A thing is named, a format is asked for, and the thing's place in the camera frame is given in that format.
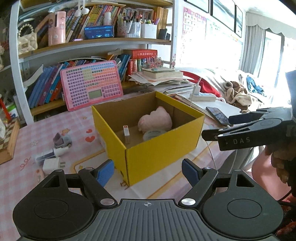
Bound white blue bottle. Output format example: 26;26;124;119
35;147;69;163

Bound white charger plug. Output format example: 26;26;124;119
42;157;66;175

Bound gloved right hand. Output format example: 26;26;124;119
265;126;295;189

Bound black smartphone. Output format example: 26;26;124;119
206;106;231;126

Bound beige plush toy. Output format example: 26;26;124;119
220;81;252;110

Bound white power strip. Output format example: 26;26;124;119
190;85;216;102

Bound red cloth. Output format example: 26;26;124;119
181;70;222;97

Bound pink tablecloth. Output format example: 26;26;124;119
0;92;241;241

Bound pink plush pig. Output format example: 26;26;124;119
137;106;173;133

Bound purple grey toy car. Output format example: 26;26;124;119
53;133;72;149

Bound small white red box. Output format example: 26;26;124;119
123;125;130;144

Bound clear tape roll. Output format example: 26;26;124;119
143;130;166;141

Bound stack of papers and books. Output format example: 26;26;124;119
129;67;195;95

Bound yellow cardboard box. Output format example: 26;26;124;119
92;92;205;186

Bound pink keyboard learning tablet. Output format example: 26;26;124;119
60;60;123;111

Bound wooden chess board box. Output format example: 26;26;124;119
0;118;20;164

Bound row of blue books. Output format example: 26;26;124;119
27;58;99;109

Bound red thick dictionary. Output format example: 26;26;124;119
123;49;158;60

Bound white pen holder cup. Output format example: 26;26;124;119
140;23;157;39

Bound blue digital clock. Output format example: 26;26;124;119
84;26;114;40

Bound white quilted pearl handbag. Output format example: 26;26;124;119
18;24;38;55

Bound pink tumbler bottle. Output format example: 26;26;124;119
48;11;66;46

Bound white bookshelf frame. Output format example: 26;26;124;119
9;1;178;125

